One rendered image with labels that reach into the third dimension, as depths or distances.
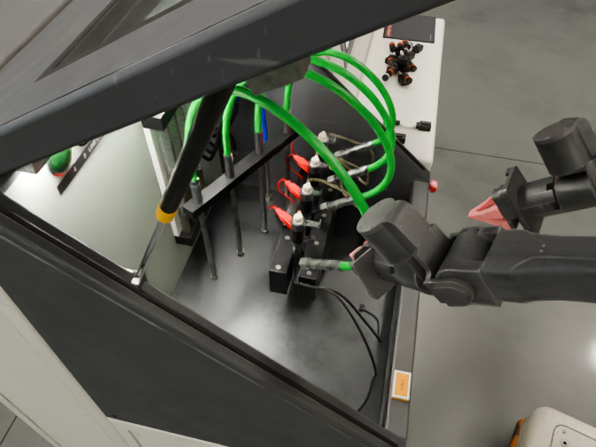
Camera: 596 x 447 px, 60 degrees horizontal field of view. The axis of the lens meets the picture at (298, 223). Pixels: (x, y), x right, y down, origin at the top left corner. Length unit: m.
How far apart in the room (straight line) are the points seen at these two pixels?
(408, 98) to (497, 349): 1.13
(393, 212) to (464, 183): 2.13
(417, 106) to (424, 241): 0.89
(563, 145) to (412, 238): 0.28
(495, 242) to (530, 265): 0.05
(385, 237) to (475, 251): 0.10
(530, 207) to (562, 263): 0.31
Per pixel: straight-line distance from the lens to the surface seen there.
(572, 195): 0.81
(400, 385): 0.97
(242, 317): 1.17
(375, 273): 0.72
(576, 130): 0.79
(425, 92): 1.51
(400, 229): 0.58
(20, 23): 0.79
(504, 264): 0.55
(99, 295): 0.66
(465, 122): 3.07
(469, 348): 2.16
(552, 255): 0.54
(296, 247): 1.03
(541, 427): 1.81
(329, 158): 0.69
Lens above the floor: 1.84
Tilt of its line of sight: 50 degrees down
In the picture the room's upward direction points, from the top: 1 degrees clockwise
